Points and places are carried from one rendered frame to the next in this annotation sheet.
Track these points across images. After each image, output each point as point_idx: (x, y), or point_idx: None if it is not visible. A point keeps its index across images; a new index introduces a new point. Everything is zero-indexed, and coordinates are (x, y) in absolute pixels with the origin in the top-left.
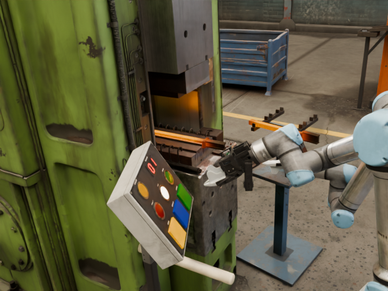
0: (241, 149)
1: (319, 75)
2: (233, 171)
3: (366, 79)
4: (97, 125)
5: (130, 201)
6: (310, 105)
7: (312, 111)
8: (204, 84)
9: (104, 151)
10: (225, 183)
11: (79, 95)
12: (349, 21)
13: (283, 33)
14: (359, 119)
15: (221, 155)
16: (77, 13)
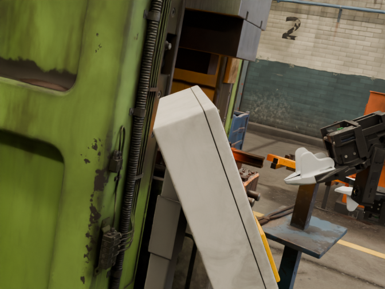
0: (370, 122)
1: (272, 170)
2: (353, 158)
3: (323, 183)
4: (94, 50)
5: (215, 132)
6: (268, 196)
7: (272, 202)
8: (227, 82)
9: (91, 104)
10: (336, 179)
11: (68, 6)
12: (297, 128)
13: (244, 114)
14: (326, 219)
15: (323, 132)
16: None
